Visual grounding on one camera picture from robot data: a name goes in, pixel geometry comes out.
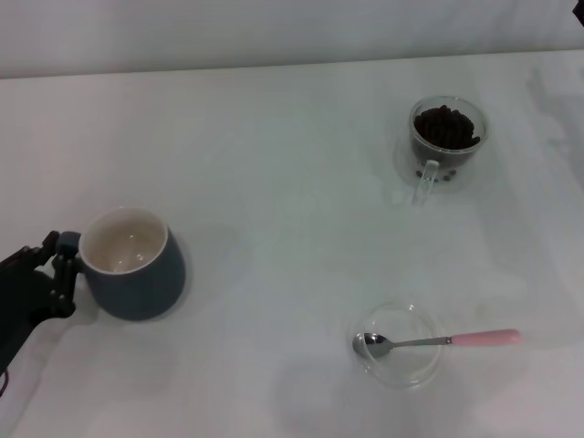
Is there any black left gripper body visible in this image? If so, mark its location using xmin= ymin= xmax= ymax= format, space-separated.
xmin=0 ymin=267 xmax=53 ymax=376

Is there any dark blue ceramic mug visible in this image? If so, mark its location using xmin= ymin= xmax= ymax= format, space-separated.
xmin=58 ymin=207 xmax=187 ymax=323

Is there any pink-handled metal spoon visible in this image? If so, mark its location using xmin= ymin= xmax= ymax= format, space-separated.
xmin=351 ymin=328 xmax=522 ymax=360

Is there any coffee bean pile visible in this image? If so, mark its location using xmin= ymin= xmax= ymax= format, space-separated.
xmin=412 ymin=104 xmax=484 ymax=169

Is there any clear round glass dish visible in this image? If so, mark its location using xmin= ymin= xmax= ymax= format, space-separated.
xmin=350 ymin=300 xmax=447 ymax=391

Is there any clear double-wall glass cup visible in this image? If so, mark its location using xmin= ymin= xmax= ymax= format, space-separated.
xmin=408 ymin=94 xmax=490 ymax=207

